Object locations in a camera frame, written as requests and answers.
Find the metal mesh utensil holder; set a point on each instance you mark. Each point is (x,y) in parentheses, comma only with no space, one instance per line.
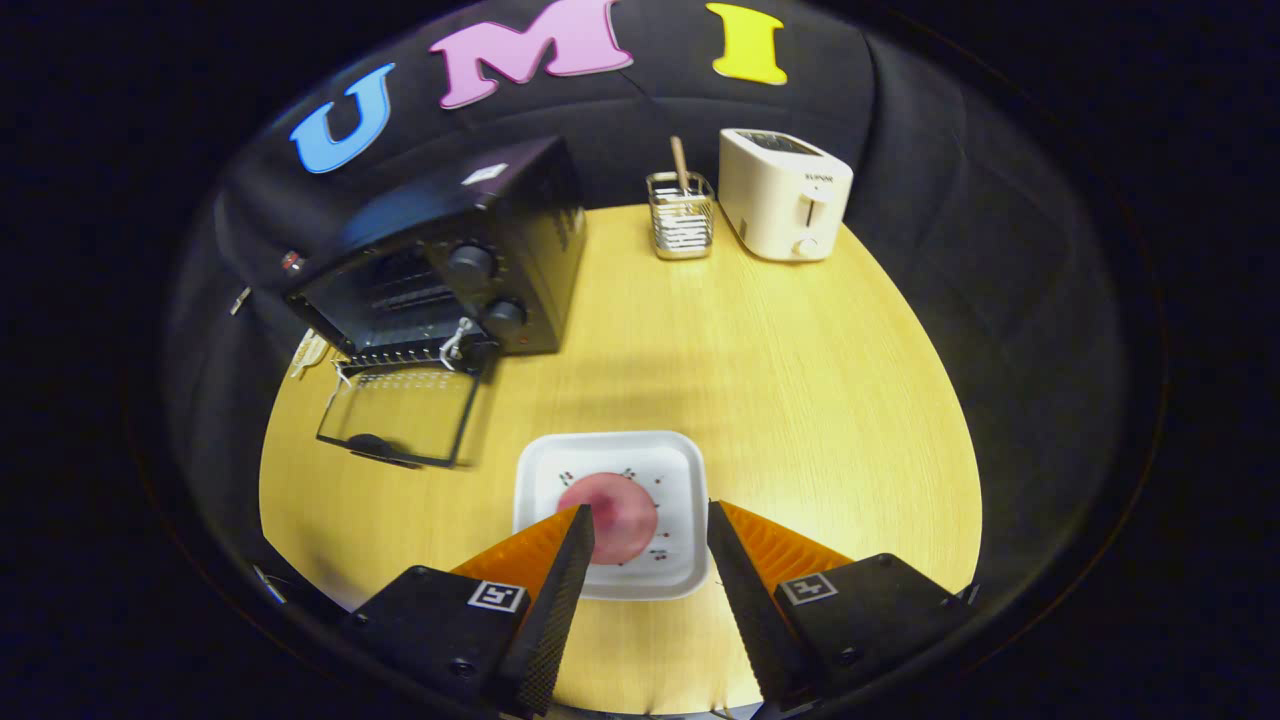
(680,235)

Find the white square plate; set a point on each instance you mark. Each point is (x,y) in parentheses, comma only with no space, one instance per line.
(600,455)

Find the wooden stick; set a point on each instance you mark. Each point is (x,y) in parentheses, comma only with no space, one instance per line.
(680,160)

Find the black backdrop cloth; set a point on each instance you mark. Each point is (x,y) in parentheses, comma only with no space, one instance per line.
(640,110)

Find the black toaster oven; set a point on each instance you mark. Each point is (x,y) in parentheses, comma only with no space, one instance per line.
(530,230)

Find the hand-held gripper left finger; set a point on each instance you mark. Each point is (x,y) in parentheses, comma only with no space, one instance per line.
(555,620)

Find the small red-topped metal jar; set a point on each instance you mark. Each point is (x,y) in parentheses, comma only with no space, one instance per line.
(291,262)

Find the white bread toaster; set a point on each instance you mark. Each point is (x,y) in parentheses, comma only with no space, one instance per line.
(770,210)

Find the pink round food slice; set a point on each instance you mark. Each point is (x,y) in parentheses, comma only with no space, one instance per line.
(625,515)

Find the white clothes peg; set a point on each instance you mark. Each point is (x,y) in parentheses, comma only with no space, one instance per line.
(240,300)

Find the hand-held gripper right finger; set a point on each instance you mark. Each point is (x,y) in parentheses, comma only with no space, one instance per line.
(750,610)

